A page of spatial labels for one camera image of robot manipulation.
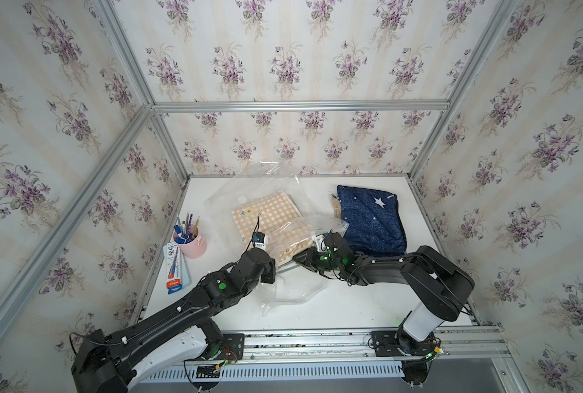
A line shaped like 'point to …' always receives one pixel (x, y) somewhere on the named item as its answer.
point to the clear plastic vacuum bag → (251, 183)
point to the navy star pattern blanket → (375, 226)
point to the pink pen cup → (195, 248)
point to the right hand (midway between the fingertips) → (297, 260)
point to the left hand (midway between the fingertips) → (276, 263)
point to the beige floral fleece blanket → (336, 205)
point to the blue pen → (179, 233)
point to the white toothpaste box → (173, 268)
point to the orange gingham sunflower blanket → (280, 221)
